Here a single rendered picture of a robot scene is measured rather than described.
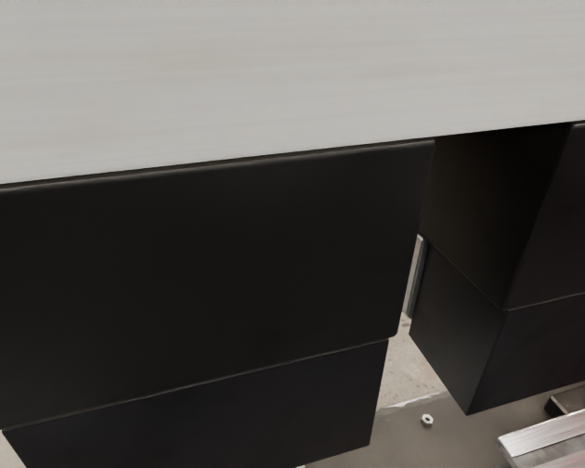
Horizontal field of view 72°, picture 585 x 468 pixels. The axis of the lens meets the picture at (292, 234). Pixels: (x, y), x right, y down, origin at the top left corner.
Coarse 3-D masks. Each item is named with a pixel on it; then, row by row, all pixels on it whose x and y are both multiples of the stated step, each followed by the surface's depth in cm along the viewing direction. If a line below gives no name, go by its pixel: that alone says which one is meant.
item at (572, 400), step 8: (568, 392) 54; (576, 392) 54; (584, 392) 54; (552, 400) 54; (560, 400) 53; (568, 400) 53; (576, 400) 53; (584, 400) 53; (544, 408) 55; (552, 408) 54; (560, 408) 53; (568, 408) 52; (576, 408) 52; (584, 408) 52; (552, 416) 54; (560, 416) 53
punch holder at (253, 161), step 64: (0, 192) 9; (64, 192) 10; (128, 192) 10; (192, 192) 11; (256, 192) 11; (320, 192) 12; (384, 192) 12; (0, 256) 10; (64, 256) 11; (128, 256) 11; (192, 256) 12; (256, 256) 12; (320, 256) 13; (384, 256) 14; (0, 320) 11; (64, 320) 12; (128, 320) 12; (192, 320) 13; (256, 320) 14; (320, 320) 15; (384, 320) 16; (0, 384) 12; (64, 384) 13; (128, 384) 14; (192, 384) 15; (256, 384) 16; (320, 384) 17; (64, 448) 14; (128, 448) 15; (192, 448) 17; (256, 448) 18; (320, 448) 20
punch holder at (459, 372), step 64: (512, 128) 16; (576, 128) 13; (448, 192) 20; (512, 192) 16; (576, 192) 15; (448, 256) 21; (512, 256) 17; (576, 256) 17; (448, 320) 22; (512, 320) 18; (576, 320) 20; (448, 384) 23; (512, 384) 22
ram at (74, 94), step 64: (0, 0) 8; (64, 0) 8; (128, 0) 8; (192, 0) 8; (256, 0) 9; (320, 0) 9; (384, 0) 9; (448, 0) 10; (512, 0) 10; (576, 0) 11; (0, 64) 8; (64, 64) 8; (128, 64) 9; (192, 64) 9; (256, 64) 9; (320, 64) 10; (384, 64) 10; (448, 64) 11; (512, 64) 11; (576, 64) 12; (0, 128) 9; (64, 128) 9; (128, 128) 9; (192, 128) 10; (256, 128) 10; (320, 128) 11; (384, 128) 11; (448, 128) 12
